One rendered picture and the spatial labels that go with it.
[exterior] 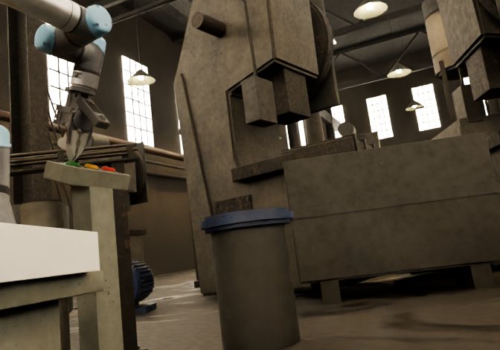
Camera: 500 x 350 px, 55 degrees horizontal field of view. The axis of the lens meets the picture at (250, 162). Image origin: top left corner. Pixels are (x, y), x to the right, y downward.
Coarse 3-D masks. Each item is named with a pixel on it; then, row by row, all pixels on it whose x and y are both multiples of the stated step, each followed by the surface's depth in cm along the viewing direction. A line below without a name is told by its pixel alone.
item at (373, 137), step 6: (342, 126) 1217; (348, 126) 1212; (342, 132) 1215; (348, 132) 1210; (354, 132) 1225; (372, 132) 1287; (360, 138) 1191; (366, 138) 1186; (372, 138) 1181; (378, 138) 1201; (378, 144) 1176
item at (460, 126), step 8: (464, 120) 365; (488, 120) 363; (496, 120) 363; (448, 128) 390; (456, 128) 372; (464, 128) 364; (472, 128) 363; (480, 128) 363; (488, 128) 362; (496, 128) 362; (440, 136) 409; (448, 136) 391
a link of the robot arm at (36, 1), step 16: (0, 0) 104; (16, 0) 105; (32, 0) 107; (48, 0) 110; (64, 0) 114; (32, 16) 112; (48, 16) 112; (64, 16) 114; (80, 16) 117; (96, 16) 118; (64, 32) 123; (80, 32) 119; (96, 32) 120
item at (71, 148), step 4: (72, 132) 133; (76, 132) 134; (64, 136) 135; (72, 136) 134; (76, 136) 135; (60, 140) 136; (64, 140) 135; (72, 140) 134; (76, 140) 135; (60, 144) 136; (64, 144) 135; (68, 144) 133; (72, 144) 134; (64, 148) 135; (68, 148) 134; (72, 148) 134; (68, 152) 134; (72, 152) 134; (68, 156) 135; (72, 156) 135; (68, 160) 136
